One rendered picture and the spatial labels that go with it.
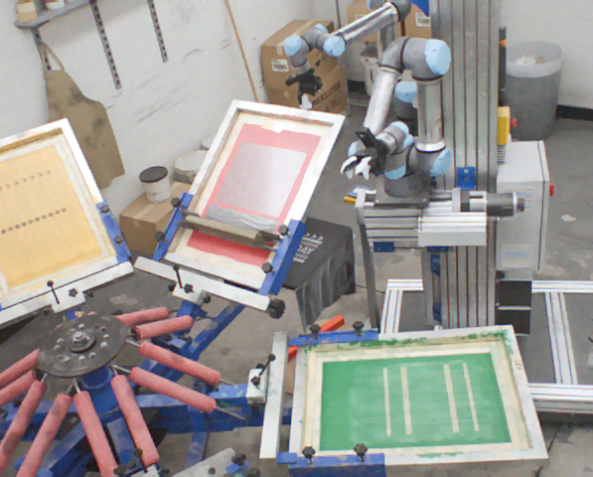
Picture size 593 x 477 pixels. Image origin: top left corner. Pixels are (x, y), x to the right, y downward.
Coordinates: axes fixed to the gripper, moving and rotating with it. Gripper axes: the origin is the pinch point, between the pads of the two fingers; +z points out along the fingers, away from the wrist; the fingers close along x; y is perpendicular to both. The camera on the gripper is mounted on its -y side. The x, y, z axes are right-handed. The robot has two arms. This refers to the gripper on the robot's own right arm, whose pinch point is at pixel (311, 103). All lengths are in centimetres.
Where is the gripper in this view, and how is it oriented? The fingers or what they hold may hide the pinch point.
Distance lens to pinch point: 328.0
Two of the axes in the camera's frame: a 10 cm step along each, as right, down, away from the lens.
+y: 8.3, 2.1, -5.2
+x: 4.8, -7.6, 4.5
